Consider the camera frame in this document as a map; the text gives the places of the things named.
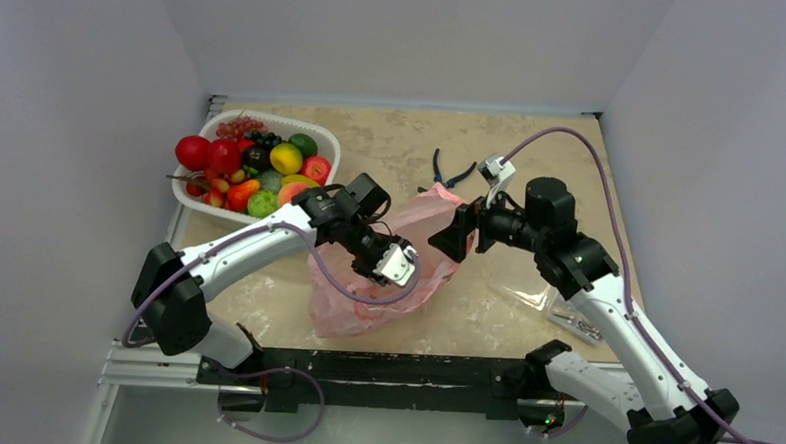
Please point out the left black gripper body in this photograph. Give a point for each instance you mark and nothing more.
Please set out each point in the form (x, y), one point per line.
(367, 246)

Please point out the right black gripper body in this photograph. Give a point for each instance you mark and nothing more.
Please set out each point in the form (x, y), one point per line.
(471, 220)

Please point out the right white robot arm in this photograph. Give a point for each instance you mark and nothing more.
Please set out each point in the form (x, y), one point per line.
(664, 402)

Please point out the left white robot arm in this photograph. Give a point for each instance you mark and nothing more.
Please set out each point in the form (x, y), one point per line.
(174, 287)

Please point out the small red fake apple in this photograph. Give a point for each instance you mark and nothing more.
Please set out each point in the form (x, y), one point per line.
(317, 169)

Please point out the fake peach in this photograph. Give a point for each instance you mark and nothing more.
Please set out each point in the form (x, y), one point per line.
(289, 191)

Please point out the green fake custard apple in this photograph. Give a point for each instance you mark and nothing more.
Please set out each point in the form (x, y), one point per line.
(262, 204)

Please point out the green fake lime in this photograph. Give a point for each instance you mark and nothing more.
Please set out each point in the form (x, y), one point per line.
(304, 143)

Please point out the green fake avocado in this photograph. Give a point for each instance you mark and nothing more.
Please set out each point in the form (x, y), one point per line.
(270, 181)

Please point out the yellow fake lemon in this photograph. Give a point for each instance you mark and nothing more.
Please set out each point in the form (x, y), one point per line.
(286, 159)

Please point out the red orange fake mango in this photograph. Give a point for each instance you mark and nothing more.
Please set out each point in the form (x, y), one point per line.
(238, 196)

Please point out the dark purple fake fruit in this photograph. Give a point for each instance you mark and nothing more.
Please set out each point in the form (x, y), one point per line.
(256, 159)

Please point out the black fake grapes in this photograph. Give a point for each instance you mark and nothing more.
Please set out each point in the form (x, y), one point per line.
(263, 139)

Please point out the red fake pomegranate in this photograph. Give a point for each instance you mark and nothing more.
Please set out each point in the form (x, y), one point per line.
(224, 156)

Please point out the red fake grapes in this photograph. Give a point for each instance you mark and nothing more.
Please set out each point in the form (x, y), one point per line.
(241, 127)

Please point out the clear plastic screw box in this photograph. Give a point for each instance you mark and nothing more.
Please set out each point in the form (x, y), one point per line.
(543, 299)

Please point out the white fruit basket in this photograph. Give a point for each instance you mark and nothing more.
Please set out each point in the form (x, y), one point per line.
(205, 191)

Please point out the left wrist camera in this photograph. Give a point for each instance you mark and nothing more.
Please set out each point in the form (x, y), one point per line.
(397, 265)

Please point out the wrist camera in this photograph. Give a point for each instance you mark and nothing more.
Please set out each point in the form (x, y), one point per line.
(498, 173)
(397, 265)

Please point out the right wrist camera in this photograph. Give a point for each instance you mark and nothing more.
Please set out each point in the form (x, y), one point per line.
(498, 173)

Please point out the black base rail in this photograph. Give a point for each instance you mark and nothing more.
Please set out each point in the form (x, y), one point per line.
(281, 380)

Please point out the aluminium frame rail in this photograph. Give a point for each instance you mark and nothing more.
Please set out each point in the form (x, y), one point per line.
(148, 366)

